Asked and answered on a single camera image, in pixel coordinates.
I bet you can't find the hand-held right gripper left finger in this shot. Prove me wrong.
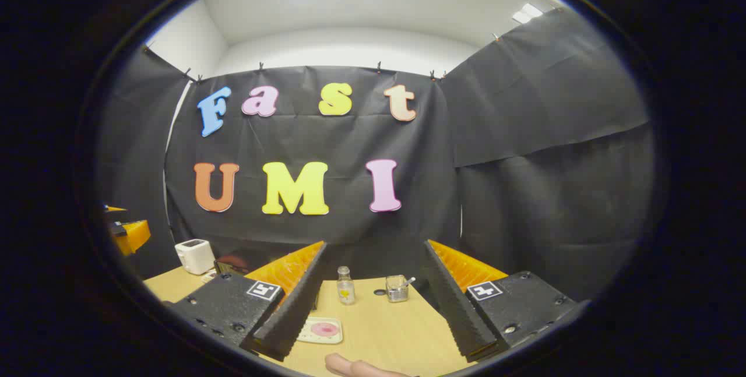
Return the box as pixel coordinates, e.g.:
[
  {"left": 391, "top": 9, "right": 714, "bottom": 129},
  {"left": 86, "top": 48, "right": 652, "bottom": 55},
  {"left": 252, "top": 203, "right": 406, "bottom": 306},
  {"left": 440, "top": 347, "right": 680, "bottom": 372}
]
[{"left": 172, "top": 241, "right": 328, "bottom": 362}]

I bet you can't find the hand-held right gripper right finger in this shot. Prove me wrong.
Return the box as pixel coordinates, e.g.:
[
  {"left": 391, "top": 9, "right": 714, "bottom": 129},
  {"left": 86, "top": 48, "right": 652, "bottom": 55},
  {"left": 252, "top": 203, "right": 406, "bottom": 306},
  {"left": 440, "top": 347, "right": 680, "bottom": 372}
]
[{"left": 423, "top": 239, "right": 579, "bottom": 363}]

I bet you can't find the cream rectangular food tray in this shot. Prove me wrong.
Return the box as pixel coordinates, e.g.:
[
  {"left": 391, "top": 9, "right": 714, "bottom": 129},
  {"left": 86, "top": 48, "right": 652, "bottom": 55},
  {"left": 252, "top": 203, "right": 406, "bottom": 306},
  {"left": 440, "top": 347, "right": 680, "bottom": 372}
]
[{"left": 296, "top": 317, "right": 343, "bottom": 344}]

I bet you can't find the clear glass bottle yellow label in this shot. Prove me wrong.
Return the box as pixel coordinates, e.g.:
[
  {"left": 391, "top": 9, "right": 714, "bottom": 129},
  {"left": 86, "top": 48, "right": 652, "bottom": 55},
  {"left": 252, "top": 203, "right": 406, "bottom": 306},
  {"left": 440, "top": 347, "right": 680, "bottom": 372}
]
[{"left": 337, "top": 266, "right": 356, "bottom": 306}]

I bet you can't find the white toaster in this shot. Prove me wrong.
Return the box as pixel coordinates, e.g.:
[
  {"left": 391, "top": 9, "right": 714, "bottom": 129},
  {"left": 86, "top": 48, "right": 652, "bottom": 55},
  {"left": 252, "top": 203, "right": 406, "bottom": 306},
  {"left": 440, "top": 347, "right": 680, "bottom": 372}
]
[{"left": 175, "top": 239, "right": 216, "bottom": 276}]

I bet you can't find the ceiling light panel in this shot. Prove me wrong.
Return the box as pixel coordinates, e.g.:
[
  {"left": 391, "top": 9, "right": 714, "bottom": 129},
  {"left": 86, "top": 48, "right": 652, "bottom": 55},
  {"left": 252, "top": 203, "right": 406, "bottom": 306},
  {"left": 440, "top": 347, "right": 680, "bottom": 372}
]
[{"left": 512, "top": 3, "right": 544, "bottom": 24}]

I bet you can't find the wire cutlery holder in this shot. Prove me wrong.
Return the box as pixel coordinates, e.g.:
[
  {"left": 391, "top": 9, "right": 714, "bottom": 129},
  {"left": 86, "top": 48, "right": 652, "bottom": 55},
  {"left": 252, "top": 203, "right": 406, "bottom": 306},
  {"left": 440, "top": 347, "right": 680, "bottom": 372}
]
[{"left": 386, "top": 275, "right": 410, "bottom": 303}]

